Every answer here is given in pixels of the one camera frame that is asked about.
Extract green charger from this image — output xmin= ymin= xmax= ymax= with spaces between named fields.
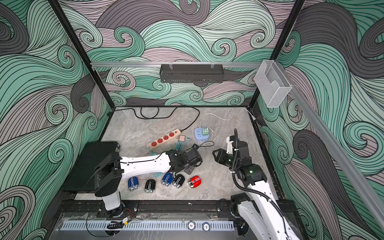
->
xmin=202 ymin=128 xmax=209 ymax=136

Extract beige power strip red sockets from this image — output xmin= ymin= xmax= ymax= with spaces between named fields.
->
xmin=147 ymin=129 xmax=182 ymax=150

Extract white USB cable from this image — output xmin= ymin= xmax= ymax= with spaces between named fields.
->
xmin=197 ymin=127 xmax=215 ymax=151

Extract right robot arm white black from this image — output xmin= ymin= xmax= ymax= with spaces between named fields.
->
xmin=213 ymin=135 xmax=300 ymax=240

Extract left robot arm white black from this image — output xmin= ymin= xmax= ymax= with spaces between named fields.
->
xmin=93 ymin=144 xmax=203 ymax=212

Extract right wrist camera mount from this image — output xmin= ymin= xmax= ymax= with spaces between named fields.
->
xmin=226 ymin=135 xmax=236 ymax=155

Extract white power strip cable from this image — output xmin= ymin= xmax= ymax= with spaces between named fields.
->
xmin=199 ymin=107 xmax=256 ymax=130

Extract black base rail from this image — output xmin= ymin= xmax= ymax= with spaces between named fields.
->
xmin=56 ymin=199 xmax=298 ymax=218

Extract black power strip cable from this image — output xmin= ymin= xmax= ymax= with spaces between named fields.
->
xmin=113 ymin=106 xmax=201 ymax=133

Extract perforated white cable duct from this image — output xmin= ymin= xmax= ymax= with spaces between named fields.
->
xmin=60 ymin=220 xmax=235 ymax=232

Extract clear acrylic wall holder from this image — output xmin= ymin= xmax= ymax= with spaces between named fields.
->
xmin=254 ymin=60 xmax=292 ymax=108

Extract black wall shelf tray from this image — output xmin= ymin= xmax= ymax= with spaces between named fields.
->
xmin=160 ymin=65 xmax=225 ymax=84

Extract aluminium wall rail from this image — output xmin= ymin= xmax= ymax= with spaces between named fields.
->
xmin=90 ymin=61 xmax=262 ymax=69

